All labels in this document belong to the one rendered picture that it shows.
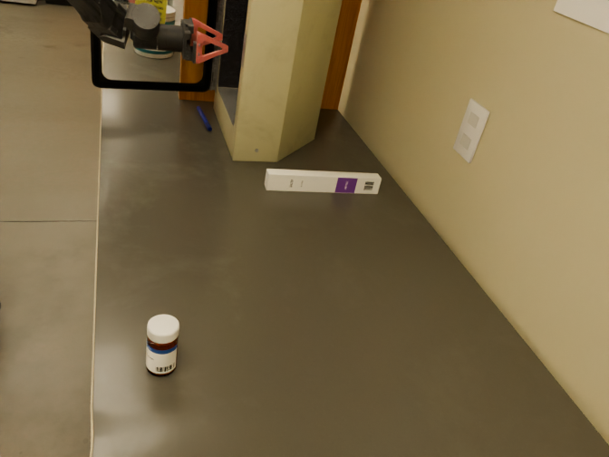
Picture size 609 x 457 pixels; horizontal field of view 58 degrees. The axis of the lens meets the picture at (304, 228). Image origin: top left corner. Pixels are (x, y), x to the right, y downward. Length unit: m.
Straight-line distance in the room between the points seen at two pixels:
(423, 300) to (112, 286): 0.54
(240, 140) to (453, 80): 0.50
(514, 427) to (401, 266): 0.37
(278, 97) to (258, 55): 0.11
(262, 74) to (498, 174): 0.55
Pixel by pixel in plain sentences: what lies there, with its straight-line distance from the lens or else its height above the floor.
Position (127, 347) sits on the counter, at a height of 0.94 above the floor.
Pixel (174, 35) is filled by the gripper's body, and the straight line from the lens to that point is 1.34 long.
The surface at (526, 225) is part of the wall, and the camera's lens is 1.07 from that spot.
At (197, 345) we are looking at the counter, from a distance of 0.85.
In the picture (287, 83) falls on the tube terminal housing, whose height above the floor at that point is 1.14.
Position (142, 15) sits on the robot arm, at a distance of 1.28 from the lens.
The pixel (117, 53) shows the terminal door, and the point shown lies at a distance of 1.53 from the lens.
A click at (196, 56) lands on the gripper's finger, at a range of 1.31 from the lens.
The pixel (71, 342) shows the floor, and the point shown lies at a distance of 2.19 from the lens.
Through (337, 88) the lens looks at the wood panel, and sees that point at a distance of 1.75.
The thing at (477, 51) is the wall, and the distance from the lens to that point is 1.23.
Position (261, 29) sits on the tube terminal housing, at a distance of 1.24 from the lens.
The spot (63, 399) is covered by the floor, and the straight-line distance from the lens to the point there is 2.02.
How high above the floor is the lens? 1.54
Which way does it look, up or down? 32 degrees down
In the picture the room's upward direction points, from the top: 12 degrees clockwise
